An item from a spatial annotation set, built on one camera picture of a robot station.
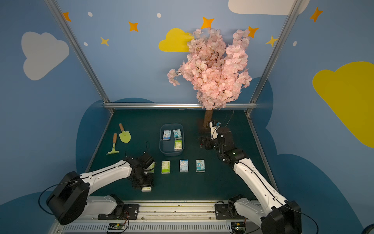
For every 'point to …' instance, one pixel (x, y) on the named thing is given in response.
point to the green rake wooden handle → (114, 141)
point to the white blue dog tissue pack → (166, 135)
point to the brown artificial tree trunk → (208, 118)
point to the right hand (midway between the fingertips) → (207, 135)
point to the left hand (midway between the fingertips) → (150, 184)
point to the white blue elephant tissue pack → (183, 165)
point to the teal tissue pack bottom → (177, 134)
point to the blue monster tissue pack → (200, 165)
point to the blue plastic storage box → (171, 142)
